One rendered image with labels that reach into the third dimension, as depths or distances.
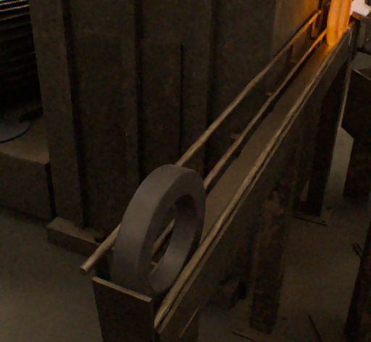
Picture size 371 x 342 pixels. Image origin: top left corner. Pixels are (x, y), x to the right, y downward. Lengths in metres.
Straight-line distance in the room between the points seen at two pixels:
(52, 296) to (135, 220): 1.01
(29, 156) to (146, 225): 1.25
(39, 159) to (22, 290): 0.45
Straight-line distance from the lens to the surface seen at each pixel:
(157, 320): 0.55
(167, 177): 0.53
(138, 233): 0.50
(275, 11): 1.07
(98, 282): 0.54
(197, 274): 0.61
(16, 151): 1.77
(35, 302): 1.49
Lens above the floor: 1.01
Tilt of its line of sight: 27 degrees down
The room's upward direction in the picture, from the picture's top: 1 degrees clockwise
